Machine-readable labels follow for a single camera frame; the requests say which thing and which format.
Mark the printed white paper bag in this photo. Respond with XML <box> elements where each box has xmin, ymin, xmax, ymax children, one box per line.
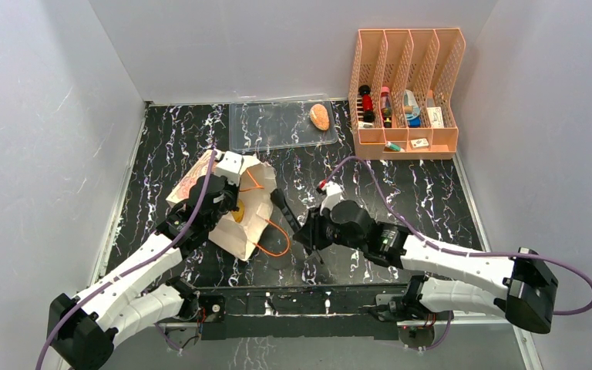
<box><xmin>156</xmin><ymin>150</ymin><xmax>277</xmax><ymax>261</ymax></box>

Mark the clear plastic tray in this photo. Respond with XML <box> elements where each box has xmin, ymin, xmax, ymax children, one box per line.
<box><xmin>229</xmin><ymin>93</ymin><xmax>338</xmax><ymax>153</ymax></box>

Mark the oval brown fake bread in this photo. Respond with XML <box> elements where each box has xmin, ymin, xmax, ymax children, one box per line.
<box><xmin>309</xmin><ymin>103</ymin><xmax>330</xmax><ymax>131</ymax></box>

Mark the yellow fake bread slice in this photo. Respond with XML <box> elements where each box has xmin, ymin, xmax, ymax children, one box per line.
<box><xmin>231</xmin><ymin>199</ymin><xmax>245</xmax><ymax>224</ymax></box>

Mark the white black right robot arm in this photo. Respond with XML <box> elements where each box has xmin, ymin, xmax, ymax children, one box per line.
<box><xmin>270</xmin><ymin>184</ymin><xmax>558</xmax><ymax>334</ymax></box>

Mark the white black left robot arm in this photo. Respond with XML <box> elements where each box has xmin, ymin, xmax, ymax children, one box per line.
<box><xmin>37</xmin><ymin>173</ymin><xmax>279</xmax><ymax>369</ymax></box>

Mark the green white tube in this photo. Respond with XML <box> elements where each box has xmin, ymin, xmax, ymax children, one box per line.
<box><xmin>385</xmin><ymin>141</ymin><xmax>405</xmax><ymax>153</ymax></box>

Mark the small white card box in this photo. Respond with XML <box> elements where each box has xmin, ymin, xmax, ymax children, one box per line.
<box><xmin>410</xmin><ymin>138</ymin><xmax>429</xmax><ymax>150</ymax></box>

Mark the pink red bottle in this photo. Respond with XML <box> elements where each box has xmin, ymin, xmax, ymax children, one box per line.
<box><xmin>380</xmin><ymin>86</ymin><xmax>392</xmax><ymax>128</ymax></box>

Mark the red black dumbbell toy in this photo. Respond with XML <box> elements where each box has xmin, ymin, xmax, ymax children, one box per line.
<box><xmin>358</xmin><ymin>85</ymin><xmax>375</xmax><ymax>123</ymax></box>

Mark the blue clear tape dispenser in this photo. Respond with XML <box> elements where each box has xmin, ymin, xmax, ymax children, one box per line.
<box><xmin>403</xmin><ymin>89</ymin><xmax>421</xmax><ymax>128</ymax></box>

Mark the orange desk file organizer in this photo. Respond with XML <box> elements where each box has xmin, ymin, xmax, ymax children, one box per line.
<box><xmin>348</xmin><ymin>28</ymin><xmax>466</xmax><ymax>160</ymax></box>

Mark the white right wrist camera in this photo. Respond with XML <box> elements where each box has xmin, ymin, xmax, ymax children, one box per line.
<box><xmin>318</xmin><ymin>180</ymin><xmax>343</xmax><ymax>213</ymax></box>

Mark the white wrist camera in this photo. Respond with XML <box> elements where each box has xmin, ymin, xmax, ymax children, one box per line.
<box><xmin>214</xmin><ymin>151</ymin><xmax>244</xmax><ymax>187</ymax></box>
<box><xmin>318</xmin><ymin>180</ymin><xmax>343</xmax><ymax>213</ymax></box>

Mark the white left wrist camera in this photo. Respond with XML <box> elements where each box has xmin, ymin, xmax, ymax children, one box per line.
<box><xmin>214</xmin><ymin>151</ymin><xmax>244</xmax><ymax>187</ymax></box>

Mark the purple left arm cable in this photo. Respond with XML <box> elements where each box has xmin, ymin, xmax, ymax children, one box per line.
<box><xmin>34</xmin><ymin>148</ymin><xmax>219</xmax><ymax>370</ymax></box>

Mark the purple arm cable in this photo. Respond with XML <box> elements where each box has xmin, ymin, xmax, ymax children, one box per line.
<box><xmin>317</xmin><ymin>155</ymin><xmax>592</xmax><ymax>353</ymax></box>
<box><xmin>34</xmin><ymin>148</ymin><xmax>219</xmax><ymax>370</ymax></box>

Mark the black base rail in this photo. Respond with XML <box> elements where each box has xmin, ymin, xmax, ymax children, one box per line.
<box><xmin>193</xmin><ymin>283</ymin><xmax>452</xmax><ymax>342</ymax></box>

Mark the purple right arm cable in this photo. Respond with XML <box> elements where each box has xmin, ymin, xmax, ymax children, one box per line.
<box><xmin>317</xmin><ymin>155</ymin><xmax>592</xmax><ymax>353</ymax></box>

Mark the aluminium frame rail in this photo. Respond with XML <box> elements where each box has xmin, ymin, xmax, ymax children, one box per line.
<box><xmin>61</xmin><ymin>288</ymin><xmax>542</xmax><ymax>370</ymax></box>

